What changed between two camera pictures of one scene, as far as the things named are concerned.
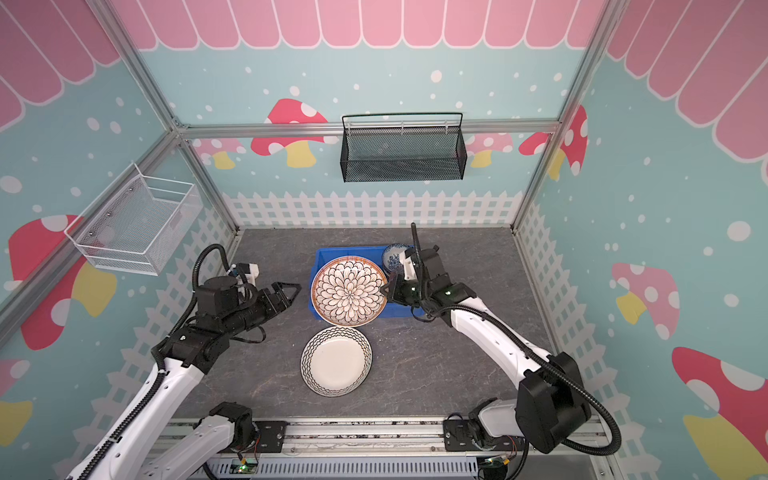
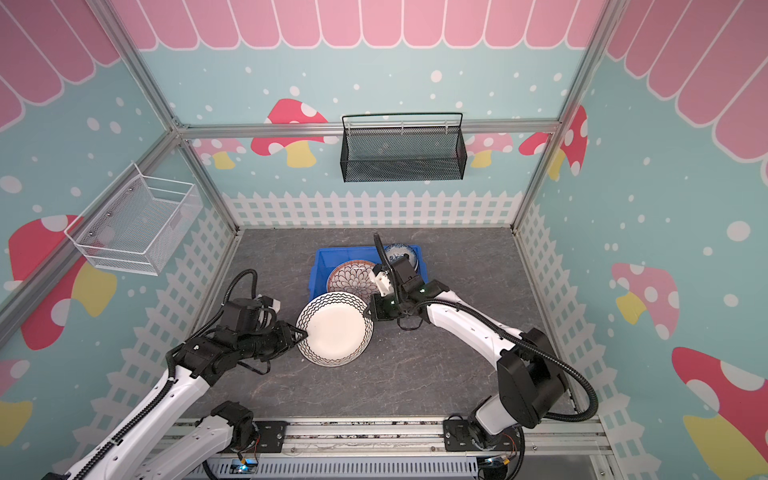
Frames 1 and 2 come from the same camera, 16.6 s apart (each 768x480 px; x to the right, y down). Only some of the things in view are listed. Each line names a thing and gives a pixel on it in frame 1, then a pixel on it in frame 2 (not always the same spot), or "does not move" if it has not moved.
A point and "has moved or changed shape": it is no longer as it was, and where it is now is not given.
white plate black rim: x=336 y=361 -> x=338 y=328
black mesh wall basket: x=403 y=154 does not move
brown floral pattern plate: x=346 y=291 has moved or changed shape
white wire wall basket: x=135 y=224 does not move
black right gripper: x=425 y=264 -> x=400 y=274
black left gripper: x=281 y=299 -> x=285 y=338
